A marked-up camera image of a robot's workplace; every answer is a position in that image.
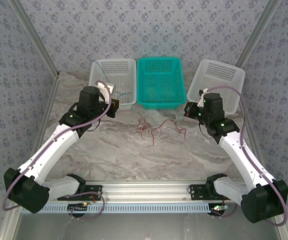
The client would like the teal perforated plastic basket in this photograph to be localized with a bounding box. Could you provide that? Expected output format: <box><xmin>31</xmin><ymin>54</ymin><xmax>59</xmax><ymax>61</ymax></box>
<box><xmin>136</xmin><ymin>56</ymin><xmax>187</xmax><ymax>111</ymax></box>

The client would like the thin green cable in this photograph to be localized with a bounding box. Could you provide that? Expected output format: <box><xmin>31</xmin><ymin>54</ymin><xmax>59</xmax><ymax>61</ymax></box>
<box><xmin>90</xmin><ymin>59</ymin><xmax>133</xmax><ymax>111</ymax></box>

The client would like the white slotted cable duct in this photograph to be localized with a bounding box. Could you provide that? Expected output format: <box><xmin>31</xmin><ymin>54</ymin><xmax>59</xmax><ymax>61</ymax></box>
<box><xmin>37</xmin><ymin>201</ymin><xmax>211</xmax><ymax>215</ymax></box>

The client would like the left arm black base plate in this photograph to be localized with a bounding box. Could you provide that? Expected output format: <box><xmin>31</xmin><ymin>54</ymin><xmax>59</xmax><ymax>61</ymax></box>
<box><xmin>57</xmin><ymin>184</ymin><xmax>103</xmax><ymax>201</ymax></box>

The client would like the grey metal sheet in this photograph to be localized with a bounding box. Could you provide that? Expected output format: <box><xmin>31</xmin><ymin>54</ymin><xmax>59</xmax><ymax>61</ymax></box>
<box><xmin>16</xmin><ymin>212</ymin><xmax>282</xmax><ymax>240</ymax></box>

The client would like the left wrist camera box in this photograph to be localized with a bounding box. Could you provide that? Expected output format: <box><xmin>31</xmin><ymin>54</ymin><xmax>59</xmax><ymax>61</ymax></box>
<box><xmin>95</xmin><ymin>81</ymin><xmax>116</xmax><ymax>104</ymax></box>

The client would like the thin red cable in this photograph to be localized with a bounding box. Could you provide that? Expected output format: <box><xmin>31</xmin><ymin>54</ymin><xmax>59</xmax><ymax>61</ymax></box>
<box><xmin>136</xmin><ymin>115</ymin><xmax>188</xmax><ymax>147</ymax></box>

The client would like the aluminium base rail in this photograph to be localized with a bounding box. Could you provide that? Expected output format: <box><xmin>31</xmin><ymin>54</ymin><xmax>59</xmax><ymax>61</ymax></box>
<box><xmin>43</xmin><ymin>180</ymin><xmax>247</xmax><ymax>202</ymax></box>

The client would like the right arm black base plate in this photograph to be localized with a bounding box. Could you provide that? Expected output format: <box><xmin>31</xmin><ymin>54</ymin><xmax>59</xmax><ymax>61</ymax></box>
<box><xmin>189</xmin><ymin>183</ymin><xmax>225</xmax><ymax>201</ymax></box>

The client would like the white perforated plastic basket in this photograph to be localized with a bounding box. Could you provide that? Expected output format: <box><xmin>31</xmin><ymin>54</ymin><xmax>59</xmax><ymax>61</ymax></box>
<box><xmin>186</xmin><ymin>59</ymin><xmax>246</xmax><ymax>117</ymax></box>
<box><xmin>87</xmin><ymin>58</ymin><xmax>137</xmax><ymax>111</ymax></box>

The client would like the aluminium frame post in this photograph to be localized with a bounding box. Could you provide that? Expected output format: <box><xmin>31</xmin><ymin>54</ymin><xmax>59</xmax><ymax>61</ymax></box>
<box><xmin>8</xmin><ymin>0</ymin><xmax>61</xmax><ymax>79</ymax></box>
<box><xmin>233</xmin><ymin>0</ymin><xmax>283</xmax><ymax>68</ymax></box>

